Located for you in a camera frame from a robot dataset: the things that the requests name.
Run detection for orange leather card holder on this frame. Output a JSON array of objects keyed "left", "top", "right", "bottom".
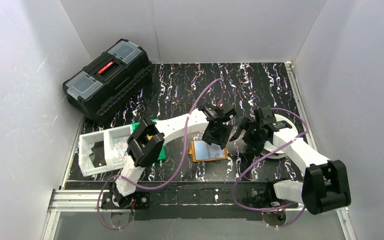
[{"left": 188, "top": 140, "right": 228, "bottom": 163}]

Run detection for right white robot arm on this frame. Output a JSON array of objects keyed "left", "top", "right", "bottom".
[{"left": 230, "top": 106, "right": 352, "bottom": 215}]

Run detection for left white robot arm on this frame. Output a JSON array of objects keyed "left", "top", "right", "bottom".
[{"left": 110, "top": 103, "right": 237, "bottom": 205}]

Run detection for green plastic bin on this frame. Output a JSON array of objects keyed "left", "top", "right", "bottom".
[{"left": 128, "top": 119, "right": 167, "bottom": 167}]

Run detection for white foam tray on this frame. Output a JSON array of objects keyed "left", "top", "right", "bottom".
[{"left": 78, "top": 124, "right": 133, "bottom": 177}]

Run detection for black plastic toolbox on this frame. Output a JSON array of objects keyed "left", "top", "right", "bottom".
[{"left": 62, "top": 39, "right": 153, "bottom": 125}]

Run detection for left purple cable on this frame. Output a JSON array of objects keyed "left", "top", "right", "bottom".
[{"left": 96, "top": 78, "right": 224, "bottom": 231}]

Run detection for purple cable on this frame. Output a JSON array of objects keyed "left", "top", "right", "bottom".
[
  {"left": 96, "top": 78, "right": 224, "bottom": 231},
  {"left": 231, "top": 107, "right": 309, "bottom": 229}
]

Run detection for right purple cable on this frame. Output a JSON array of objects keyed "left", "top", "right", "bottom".
[{"left": 231, "top": 107, "right": 309, "bottom": 229}]

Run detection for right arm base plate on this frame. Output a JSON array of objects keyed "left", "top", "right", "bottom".
[{"left": 241, "top": 189, "right": 291, "bottom": 209}]

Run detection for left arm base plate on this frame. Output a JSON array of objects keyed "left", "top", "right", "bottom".
[{"left": 100, "top": 191, "right": 150, "bottom": 210}]

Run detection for aluminium frame rail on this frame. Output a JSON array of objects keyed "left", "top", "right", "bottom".
[{"left": 42, "top": 183, "right": 356, "bottom": 240}]

